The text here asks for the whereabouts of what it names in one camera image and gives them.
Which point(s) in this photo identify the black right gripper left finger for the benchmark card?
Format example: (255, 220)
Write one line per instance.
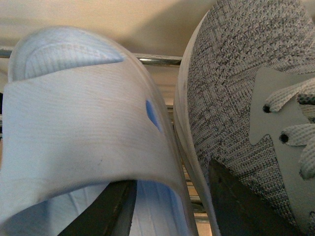
(109, 215)

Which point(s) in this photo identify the grey sneaker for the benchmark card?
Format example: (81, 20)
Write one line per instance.
(245, 97)

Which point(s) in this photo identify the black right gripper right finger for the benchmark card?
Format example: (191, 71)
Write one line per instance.
(239, 212)

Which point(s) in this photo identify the light blue slipper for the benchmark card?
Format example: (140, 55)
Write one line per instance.
(80, 112)

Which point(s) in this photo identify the black metal shoe rack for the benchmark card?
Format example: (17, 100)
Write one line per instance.
(201, 218)

